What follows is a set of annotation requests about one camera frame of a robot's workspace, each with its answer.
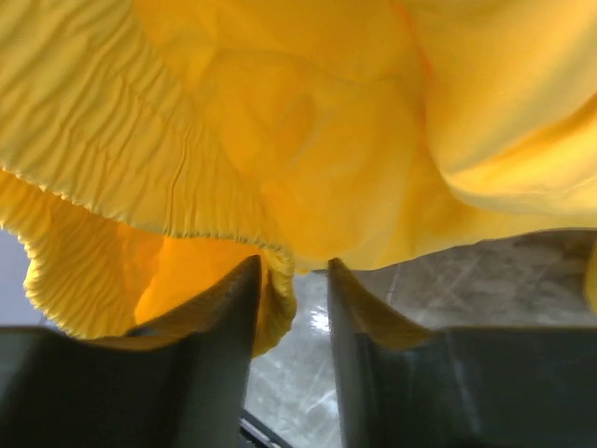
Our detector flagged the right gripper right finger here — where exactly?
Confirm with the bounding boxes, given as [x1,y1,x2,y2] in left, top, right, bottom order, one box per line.
[327,259,596,447]

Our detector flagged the yellow shorts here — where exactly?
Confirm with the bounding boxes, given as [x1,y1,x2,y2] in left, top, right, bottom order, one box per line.
[1,1,596,355]

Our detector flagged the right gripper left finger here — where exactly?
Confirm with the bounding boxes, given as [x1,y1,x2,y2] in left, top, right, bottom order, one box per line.
[1,256,260,447]

